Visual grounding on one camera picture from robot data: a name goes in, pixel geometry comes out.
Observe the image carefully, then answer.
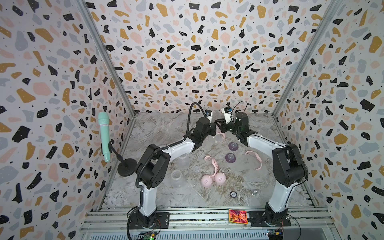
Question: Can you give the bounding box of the clear baby bottle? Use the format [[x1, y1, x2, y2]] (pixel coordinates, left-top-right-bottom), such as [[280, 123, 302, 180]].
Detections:
[[171, 170, 186, 189], [177, 154, 190, 168]]

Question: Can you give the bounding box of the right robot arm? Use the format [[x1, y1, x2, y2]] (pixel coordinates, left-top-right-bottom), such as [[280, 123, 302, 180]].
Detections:
[[215, 107, 309, 227]]

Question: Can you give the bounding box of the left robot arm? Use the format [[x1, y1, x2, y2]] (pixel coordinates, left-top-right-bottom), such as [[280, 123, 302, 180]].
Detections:
[[128, 117, 216, 229]]

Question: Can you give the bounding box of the purple collar with nipple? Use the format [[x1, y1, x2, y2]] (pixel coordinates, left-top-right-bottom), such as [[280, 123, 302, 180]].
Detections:
[[228, 142, 239, 151], [225, 153, 236, 163]]

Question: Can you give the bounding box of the pink bottle cap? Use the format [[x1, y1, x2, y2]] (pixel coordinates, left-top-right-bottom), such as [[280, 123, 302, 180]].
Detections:
[[201, 175, 214, 188], [214, 172, 227, 186]]

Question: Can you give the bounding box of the small black round cap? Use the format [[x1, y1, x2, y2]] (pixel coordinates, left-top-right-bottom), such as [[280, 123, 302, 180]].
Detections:
[[230, 191, 238, 199]]

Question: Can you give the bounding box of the black microphone stand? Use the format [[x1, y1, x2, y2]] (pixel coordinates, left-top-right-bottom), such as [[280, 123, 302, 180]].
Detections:
[[102, 142, 137, 177]]

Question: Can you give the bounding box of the orange pink card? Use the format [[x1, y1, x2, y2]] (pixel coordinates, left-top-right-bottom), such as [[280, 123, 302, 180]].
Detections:
[[229, 210, 248, 225]]

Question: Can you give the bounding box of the mint green microphone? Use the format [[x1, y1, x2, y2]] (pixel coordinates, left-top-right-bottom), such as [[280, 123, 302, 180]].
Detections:
[[98, 112, 111, 163]]

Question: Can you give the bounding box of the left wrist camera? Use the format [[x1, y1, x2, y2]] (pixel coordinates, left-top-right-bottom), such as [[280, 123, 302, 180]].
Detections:
[[205, 109, 213, 121]]

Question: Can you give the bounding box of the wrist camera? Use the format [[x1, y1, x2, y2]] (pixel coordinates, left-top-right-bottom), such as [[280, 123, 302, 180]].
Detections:
[[222, 106, 235, 124], [205, 109, 213, 121]]

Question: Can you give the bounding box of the black corrugated cable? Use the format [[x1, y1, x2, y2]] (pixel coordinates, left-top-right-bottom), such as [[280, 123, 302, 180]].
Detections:
[[125, 101, 208, 240]]

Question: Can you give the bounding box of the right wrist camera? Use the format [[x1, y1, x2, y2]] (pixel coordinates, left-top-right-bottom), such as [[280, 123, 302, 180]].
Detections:
[[222, 106, 235, 124]]

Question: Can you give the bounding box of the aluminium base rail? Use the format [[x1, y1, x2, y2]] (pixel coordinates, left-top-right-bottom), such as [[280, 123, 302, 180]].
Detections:
[[77, 207, 341, 240]]

